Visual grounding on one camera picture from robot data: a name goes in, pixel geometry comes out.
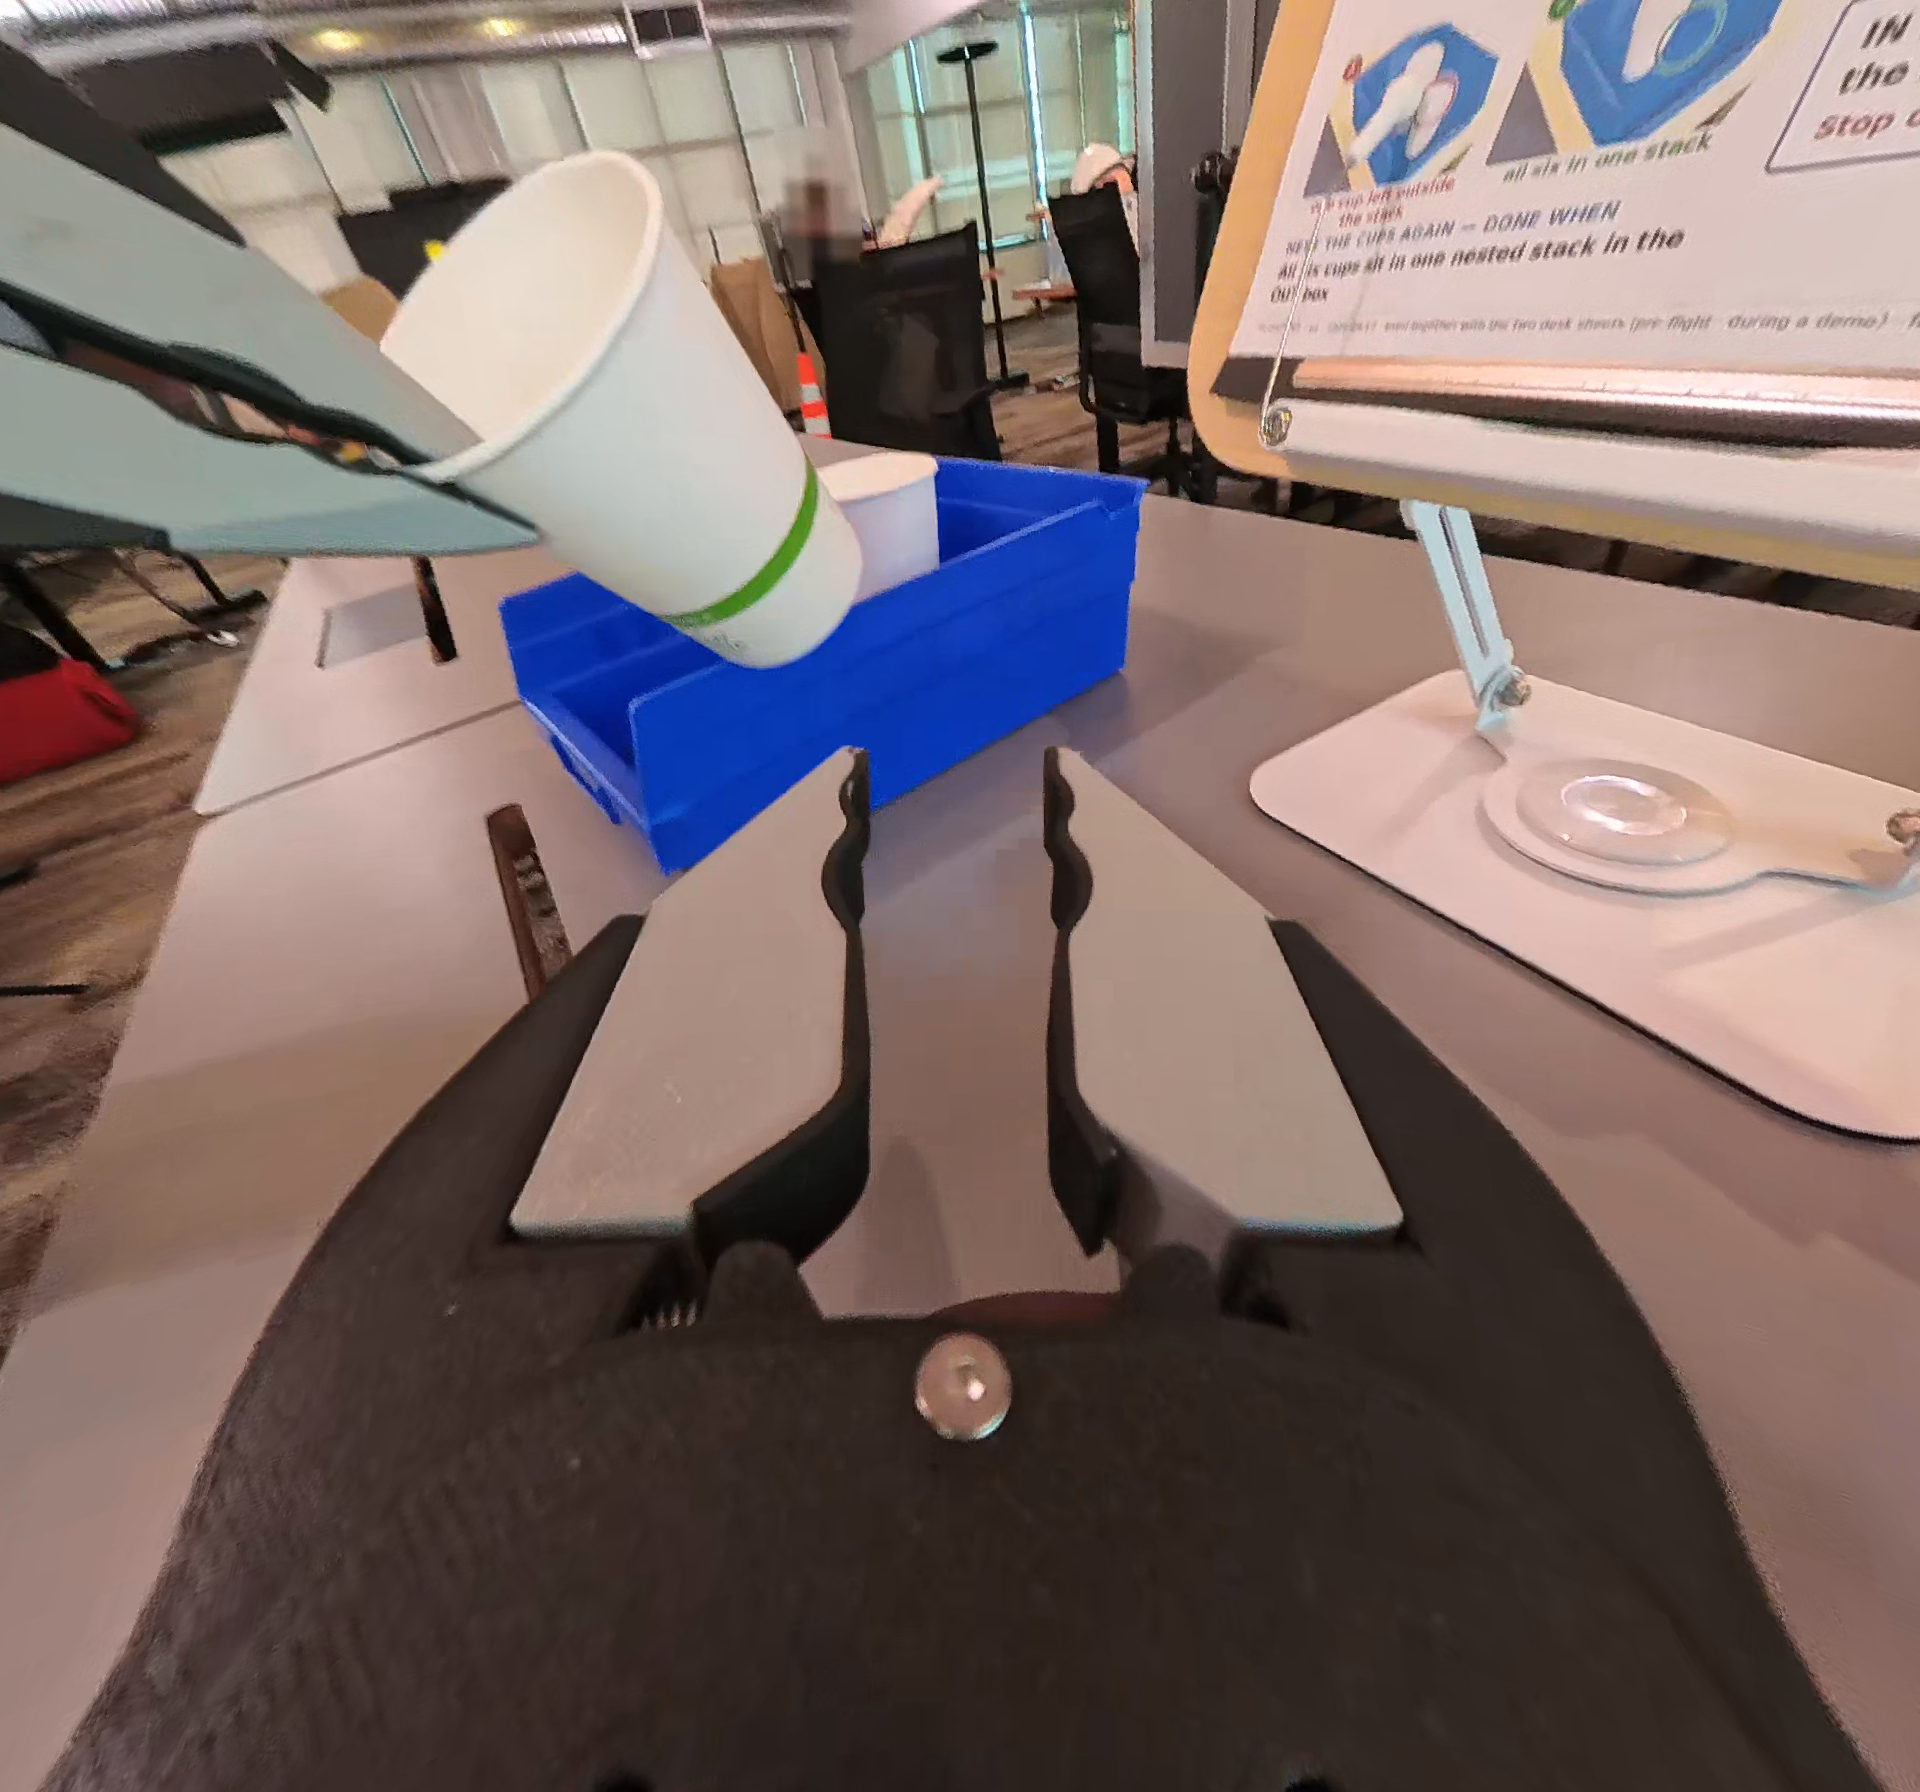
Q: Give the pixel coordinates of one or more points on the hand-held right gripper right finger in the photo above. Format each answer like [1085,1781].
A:
[1222,1059]

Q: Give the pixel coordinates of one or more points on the white paper cup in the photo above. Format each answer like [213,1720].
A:
[600,368]

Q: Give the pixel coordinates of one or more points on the blue plastic bin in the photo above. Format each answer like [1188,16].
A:
[901,714]

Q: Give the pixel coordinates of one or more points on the red bag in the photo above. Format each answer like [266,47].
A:
[60,719]

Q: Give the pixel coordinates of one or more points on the grey office partition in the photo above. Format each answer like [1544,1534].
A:
[1185,144]

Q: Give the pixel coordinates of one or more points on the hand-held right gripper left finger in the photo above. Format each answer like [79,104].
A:
[698,1059]

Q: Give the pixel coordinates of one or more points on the printed instruction sheet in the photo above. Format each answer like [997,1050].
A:
[1575,67]

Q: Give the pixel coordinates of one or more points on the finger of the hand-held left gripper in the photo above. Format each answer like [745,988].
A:
[179,263]
[226,488]

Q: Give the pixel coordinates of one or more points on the stack of nested white cups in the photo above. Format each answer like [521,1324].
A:
[892,517]

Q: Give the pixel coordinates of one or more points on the black floor lamp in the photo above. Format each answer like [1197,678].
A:
[975,173]

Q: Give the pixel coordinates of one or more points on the orange traffic cone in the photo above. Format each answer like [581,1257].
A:
[812,397]

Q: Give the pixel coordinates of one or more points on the cardboard box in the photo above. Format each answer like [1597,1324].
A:
[744,309]

